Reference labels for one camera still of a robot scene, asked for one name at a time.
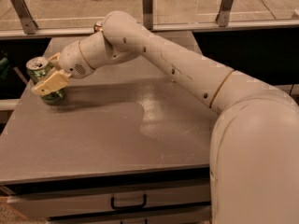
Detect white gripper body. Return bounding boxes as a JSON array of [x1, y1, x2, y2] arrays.
[[59, 41, 94, 79]]

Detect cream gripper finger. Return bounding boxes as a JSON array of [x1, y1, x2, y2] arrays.
[[49, 52, 61, 69], [32, 69, 71, 96]]

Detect green soda can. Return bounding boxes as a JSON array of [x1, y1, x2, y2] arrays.
[[26, 56, 65, 105]]

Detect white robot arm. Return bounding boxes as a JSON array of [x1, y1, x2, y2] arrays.
[[33, 11, 299, 224]]

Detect orange soda can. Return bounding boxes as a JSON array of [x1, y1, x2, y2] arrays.
[[93, 21, 103, 32]]

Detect grey upper drawer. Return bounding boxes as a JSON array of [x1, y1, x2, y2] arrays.
[[7, 182, 210, 217]]

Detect grey drawer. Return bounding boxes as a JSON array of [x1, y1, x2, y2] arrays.
[[7, 182, 210, 217], [47, 205, 211, 224]]

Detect grey lower drawer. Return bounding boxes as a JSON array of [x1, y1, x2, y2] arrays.
[[47, 205, 211, 224]]

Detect metal railing beam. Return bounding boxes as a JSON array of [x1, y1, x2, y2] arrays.
[[0, 18, 299, 41]]

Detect left metal railing bracket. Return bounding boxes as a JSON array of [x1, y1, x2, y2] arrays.
[[10, 0, 38, 35]]

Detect metal railing bracket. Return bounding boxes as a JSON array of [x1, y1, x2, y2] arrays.
[[142, 0, 153, 30], [215, 0, 234, 27], [10, 0, 38, 35]]

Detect middle metal railing bracket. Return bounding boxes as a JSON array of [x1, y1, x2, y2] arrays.
[[142, 0, 153, 30]]

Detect black drawer handle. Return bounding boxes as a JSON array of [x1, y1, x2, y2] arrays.
[[110, 194, 148, 211]]

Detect right metal railing bracket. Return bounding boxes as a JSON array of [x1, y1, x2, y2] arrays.
[[215, 0, 234, 27]]

